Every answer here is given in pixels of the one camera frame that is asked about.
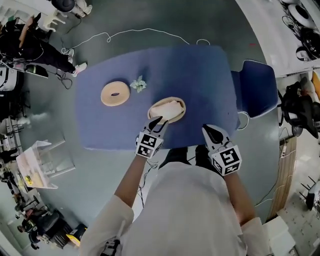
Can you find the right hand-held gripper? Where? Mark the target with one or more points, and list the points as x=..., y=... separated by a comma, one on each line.
x=226, y=158

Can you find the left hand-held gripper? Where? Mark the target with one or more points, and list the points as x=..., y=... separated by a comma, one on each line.
x=147, y=145

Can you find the white tissues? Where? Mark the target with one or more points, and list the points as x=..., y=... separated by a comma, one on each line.
x=166, y=109

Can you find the round beige tissue box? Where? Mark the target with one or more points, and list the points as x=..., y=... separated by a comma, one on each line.
x=182, y=110

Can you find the person's right forearm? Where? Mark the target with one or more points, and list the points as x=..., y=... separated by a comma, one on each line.
x=238, y=197

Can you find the person's left forearm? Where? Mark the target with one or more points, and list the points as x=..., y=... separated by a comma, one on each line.
x=131, y=180

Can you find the clear acrylic box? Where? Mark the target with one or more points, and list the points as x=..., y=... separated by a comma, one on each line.
x=40, y=162

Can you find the small pale green plant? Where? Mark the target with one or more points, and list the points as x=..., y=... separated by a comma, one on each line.
x=138, y=85

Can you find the round beige lid with hole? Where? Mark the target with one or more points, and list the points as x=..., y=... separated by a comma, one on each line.
x=110, y=98

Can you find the blue tablecloth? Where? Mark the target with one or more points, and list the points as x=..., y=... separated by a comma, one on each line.
x=187, y=75

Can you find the blue chair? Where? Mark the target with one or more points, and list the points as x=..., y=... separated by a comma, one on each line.
x=257, y=87

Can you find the white power strip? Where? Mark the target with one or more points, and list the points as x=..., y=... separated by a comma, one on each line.
x=283, y=151

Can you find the person's white shirt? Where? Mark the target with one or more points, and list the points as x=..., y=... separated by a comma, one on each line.
x=187, y=212

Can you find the black bag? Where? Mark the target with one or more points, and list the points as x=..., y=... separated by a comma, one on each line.
x=298, y=107

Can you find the black round device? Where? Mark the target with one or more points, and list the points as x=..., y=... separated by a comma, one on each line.
x=311, y=42

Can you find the white round device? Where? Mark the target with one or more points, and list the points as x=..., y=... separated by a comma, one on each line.
x=301, y=13

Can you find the white plastic stool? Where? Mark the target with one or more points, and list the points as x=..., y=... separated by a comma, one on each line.
x=51, y=21

